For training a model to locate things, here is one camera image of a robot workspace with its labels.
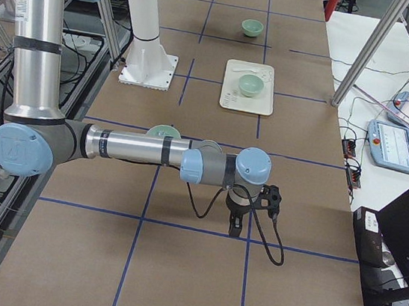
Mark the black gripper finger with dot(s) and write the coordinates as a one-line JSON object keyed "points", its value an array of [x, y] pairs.
{"points": [[238, 226], [232, 225]]}

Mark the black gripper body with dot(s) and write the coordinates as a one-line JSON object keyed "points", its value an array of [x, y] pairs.
{"points": [[236, 212]]}

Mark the green bowl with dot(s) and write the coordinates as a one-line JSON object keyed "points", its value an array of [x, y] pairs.
{"points": [[250, 85], [164, 131], [252, 28]]}

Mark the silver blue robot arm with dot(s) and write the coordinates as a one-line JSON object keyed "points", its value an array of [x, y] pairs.
{"points": [[36, 135]]}

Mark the cream bear tray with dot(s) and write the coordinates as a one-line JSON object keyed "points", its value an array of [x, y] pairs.
{"points": [[231, 97]]}

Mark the green bowl on tray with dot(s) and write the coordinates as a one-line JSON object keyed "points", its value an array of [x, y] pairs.
{"points": [[250, 85]]}

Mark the black computer box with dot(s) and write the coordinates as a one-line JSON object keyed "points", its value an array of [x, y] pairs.
{"points": [[379, 286]]}

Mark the white plastic spoon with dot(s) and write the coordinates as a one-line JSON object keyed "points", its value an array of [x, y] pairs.
{"points": [[245, 69]]}

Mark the near blue teach pendant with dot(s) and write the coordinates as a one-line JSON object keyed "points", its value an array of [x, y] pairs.
{"points": [[389, 145]]}

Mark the red cylinder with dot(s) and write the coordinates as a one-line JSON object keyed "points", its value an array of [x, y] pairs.
{"points": [[329, 9]]}

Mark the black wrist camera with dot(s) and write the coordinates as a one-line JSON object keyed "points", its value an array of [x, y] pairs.
{"points": [[269, 199]]}

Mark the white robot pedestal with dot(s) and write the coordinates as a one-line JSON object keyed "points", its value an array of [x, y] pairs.
{"points": [[147, 63]]}

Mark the aluminium frame post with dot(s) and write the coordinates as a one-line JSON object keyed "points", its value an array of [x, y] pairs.
{"points": [[372, 44]]}

